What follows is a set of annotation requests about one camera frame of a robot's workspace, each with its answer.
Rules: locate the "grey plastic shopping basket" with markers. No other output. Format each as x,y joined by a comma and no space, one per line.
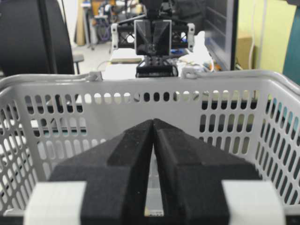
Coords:
45,119

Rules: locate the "black office chair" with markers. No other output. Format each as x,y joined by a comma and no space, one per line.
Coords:
34,38

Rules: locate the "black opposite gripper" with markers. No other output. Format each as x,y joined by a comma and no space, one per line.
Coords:
153,35

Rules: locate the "dark monitor screen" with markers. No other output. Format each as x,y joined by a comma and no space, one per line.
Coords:
220,27

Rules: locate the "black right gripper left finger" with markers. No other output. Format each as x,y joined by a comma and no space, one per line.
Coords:
105,185

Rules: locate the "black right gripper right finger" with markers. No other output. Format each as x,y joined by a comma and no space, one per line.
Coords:
204,185

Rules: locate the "cardboard box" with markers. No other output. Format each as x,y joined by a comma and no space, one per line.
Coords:
244,55

